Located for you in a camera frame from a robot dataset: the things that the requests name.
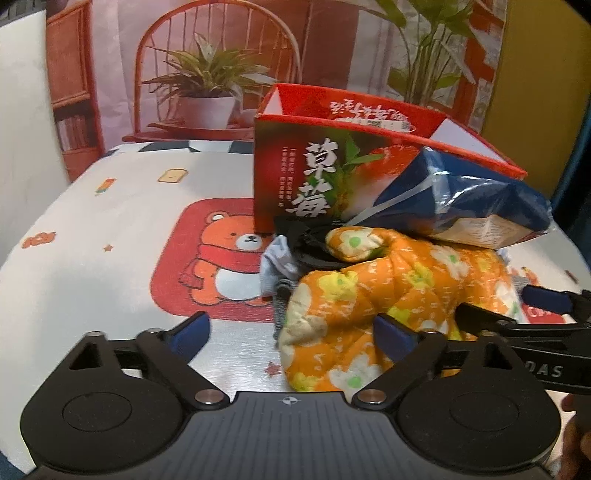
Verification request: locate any white satin sleeve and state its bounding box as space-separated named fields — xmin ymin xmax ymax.
xmin=259 ymin=235 xmax=301 ymax=297

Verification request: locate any red strawberry cardboard box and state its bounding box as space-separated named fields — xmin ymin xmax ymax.
xmin=253 ymin=83 xmax=526 ymax=232

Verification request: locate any orange floral padded cloth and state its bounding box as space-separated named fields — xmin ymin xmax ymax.
xmin=277 ymin=227 xmax=525 ymax=396

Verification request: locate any printed room backdrop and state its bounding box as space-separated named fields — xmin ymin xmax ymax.
xmin=46 ymin=1 xmax=507 ymax=179

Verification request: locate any blue plastic snack bag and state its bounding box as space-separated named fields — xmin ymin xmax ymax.
xmin=342 ymin=147 xmax=552 ymax=250

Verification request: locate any cartoon bear table mat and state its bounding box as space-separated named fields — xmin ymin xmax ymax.
xmin=0 ymin=140 xmax=591 ymax=476

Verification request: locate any person's hand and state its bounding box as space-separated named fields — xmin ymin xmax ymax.
xmin=557 ymin=394 xmax=591 ymax=480

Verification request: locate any black dotted sock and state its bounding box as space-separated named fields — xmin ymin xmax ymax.
xmin=274 ymin=216 xmax=348 ymax=273

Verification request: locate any blue curtain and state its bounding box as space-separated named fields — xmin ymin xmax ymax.
xmin=551 ymin=106 xmax=590 ymax=246

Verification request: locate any grey knitted cloth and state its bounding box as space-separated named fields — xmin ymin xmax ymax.
xmin=271 ymin=279 xmax=297 ymax=340

